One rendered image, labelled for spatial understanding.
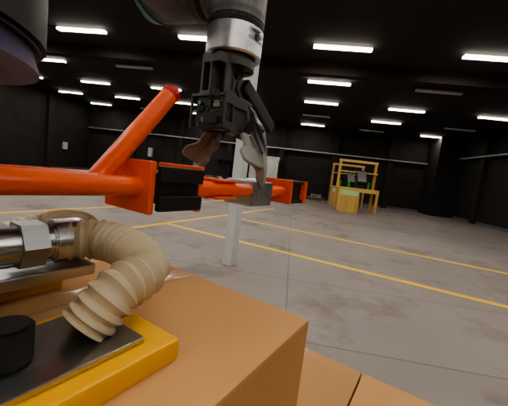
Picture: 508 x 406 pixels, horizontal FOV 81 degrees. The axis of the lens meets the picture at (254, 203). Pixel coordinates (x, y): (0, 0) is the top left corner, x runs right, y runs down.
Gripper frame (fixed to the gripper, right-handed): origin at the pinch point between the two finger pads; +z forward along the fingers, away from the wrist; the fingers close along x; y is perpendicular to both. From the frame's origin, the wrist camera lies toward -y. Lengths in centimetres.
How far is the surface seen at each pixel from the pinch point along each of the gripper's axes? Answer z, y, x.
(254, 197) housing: 1.7, -2.3, 4.4
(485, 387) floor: 108, -179, 71
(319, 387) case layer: 53, -35, 12
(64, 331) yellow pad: 10.7, 30.6, 9.6
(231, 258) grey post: 98, -231, -159
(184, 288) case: 13.1, 14.5, 5.9
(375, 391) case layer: 53, -44, 25
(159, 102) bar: -9.5, 17.6, 2.1
